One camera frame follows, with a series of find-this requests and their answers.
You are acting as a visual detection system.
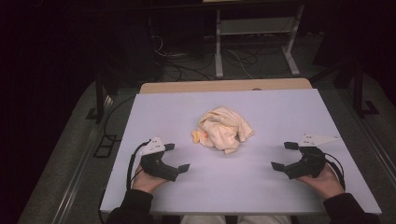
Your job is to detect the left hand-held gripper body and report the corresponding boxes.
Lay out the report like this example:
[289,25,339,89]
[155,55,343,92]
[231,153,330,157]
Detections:
[138,136,180,183]

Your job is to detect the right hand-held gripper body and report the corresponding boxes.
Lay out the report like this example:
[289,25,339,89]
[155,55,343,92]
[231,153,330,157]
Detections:
[284,133,341,181]

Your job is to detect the cream baby pants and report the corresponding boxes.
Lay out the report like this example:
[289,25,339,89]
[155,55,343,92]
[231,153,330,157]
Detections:
[191,105,255,156]

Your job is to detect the person's left hand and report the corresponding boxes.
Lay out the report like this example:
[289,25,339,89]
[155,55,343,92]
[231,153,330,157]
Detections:
[132,164,169,195]

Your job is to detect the person's right hand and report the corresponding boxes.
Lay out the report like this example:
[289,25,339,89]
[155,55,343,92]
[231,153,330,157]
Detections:
[296,163,338,201]

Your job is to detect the light wooden table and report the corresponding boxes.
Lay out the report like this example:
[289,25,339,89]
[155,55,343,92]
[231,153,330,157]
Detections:
[138,77,314,95]

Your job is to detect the black metal stand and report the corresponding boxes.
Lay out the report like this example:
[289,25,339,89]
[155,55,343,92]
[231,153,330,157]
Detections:
[85,76,116,124]
[352,57,380,119]

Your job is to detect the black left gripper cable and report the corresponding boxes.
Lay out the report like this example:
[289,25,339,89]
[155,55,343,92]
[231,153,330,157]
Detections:
[125,139,152,191]

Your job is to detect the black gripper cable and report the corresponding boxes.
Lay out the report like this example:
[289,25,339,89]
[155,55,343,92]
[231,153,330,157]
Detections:
[125,139,152,191]
[323,152,347,190]

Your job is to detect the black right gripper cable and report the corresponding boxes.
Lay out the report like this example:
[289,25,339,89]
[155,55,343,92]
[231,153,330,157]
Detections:
[323,152,347,190]

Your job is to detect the black floor bracket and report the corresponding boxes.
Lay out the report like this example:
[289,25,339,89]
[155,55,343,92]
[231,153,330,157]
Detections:
[92,133,119,159]

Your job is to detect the metal floor rail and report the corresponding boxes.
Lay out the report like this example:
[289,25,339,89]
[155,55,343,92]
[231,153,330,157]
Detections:
[337,90,396,185]
[57,94,114,224]

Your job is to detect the tangle of floor cables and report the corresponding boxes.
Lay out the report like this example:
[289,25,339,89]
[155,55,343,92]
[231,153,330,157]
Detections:
[151,35,217,82]

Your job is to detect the white floor cable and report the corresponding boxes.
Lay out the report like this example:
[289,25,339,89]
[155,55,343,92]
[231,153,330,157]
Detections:
[228,49,254,79]

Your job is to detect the white metal stand frame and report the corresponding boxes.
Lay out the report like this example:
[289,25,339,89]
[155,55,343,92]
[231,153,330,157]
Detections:
[214,4,304,79]

